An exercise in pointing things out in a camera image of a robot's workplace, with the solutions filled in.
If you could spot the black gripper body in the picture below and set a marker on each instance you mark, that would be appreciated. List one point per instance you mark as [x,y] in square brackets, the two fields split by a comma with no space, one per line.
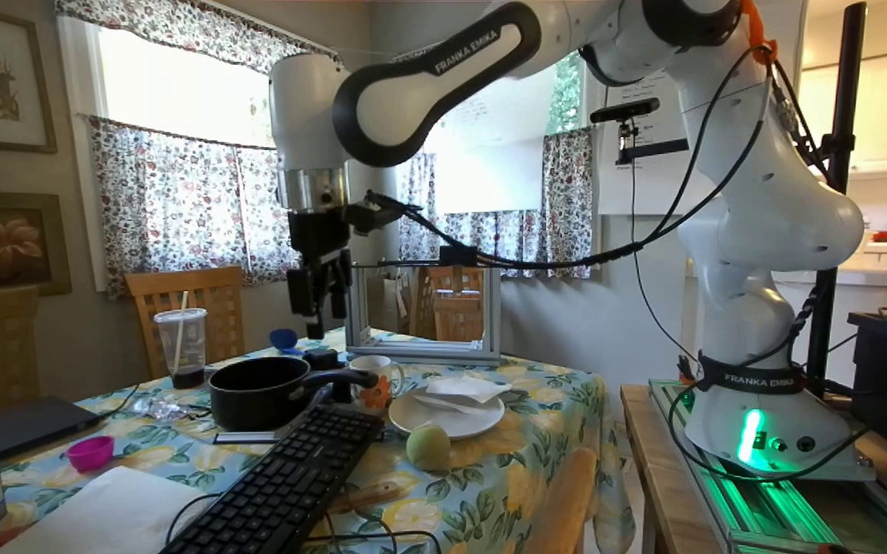
[317,249]

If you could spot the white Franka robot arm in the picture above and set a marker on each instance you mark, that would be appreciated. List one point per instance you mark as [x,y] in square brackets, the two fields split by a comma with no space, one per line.
[771,204]

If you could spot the black computer keyboard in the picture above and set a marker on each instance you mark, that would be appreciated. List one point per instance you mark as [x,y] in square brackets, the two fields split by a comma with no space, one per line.
[277,482]

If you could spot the small blue bowl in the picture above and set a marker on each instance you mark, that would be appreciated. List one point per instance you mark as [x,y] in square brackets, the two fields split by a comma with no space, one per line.
[283,340]

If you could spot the black cooking pot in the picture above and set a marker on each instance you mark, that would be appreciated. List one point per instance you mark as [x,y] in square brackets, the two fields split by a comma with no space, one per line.
[261,395]

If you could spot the wooden slatted chair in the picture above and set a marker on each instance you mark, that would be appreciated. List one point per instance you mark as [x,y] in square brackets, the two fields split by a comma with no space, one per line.
[212,310]

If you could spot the clear plastic cup with straw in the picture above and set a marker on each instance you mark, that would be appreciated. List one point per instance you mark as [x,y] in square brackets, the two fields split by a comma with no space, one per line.
[179,344]

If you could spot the floral window curtain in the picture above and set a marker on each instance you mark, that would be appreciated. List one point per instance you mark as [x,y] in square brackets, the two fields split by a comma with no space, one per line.
[185,204]

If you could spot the white paper napkin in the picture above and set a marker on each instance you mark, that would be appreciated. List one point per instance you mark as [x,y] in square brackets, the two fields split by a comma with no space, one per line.
[464,390]

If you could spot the white round plate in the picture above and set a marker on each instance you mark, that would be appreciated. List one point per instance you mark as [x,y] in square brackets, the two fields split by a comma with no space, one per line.
[455,418]

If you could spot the yellow-green round fruit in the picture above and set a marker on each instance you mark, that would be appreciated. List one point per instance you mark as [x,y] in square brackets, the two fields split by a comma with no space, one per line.
[430,449]

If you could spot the lemon print tablecloth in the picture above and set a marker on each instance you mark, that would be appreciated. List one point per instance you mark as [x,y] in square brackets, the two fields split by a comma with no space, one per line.
[505,452]

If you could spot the floral curtain beside doorway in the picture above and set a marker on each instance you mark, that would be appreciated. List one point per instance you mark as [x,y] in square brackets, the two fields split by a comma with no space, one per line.
[568,196]

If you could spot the floral valance curtain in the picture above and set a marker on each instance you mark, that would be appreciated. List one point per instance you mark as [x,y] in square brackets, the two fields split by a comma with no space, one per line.
[185,26]

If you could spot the small pink bowl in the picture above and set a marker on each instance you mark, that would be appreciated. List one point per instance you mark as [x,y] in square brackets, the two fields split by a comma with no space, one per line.
[90,455]

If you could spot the white paper sheet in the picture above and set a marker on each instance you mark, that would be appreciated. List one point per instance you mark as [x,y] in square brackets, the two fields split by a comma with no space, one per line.
[107,513]

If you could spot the dark closed laptop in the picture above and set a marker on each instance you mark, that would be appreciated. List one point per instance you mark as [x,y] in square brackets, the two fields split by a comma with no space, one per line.
[38,422]

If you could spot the wooden chair with rounded backrest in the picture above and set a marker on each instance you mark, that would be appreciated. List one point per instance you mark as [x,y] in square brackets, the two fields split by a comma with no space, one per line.
[563,502]

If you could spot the framed flower picture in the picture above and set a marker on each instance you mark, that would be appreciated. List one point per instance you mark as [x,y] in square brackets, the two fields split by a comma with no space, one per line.
[7,246]

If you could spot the wooden plank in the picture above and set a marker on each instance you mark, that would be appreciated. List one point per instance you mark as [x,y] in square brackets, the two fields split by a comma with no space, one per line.
[663,482]

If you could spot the black vertical pole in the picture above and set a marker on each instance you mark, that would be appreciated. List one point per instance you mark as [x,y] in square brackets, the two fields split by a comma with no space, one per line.
[834,154]

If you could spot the aluminium profile frame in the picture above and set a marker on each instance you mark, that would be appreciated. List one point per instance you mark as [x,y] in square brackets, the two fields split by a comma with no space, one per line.
[354,310]

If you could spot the wooden chair behind frame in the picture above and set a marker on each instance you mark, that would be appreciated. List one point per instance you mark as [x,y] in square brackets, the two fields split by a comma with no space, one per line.
[459,304]

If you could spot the black camera on stand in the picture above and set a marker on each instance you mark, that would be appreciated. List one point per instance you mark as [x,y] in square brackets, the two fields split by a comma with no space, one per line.
[624,110]

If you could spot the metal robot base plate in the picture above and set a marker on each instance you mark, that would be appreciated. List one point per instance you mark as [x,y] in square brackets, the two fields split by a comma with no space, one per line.
[771,513]

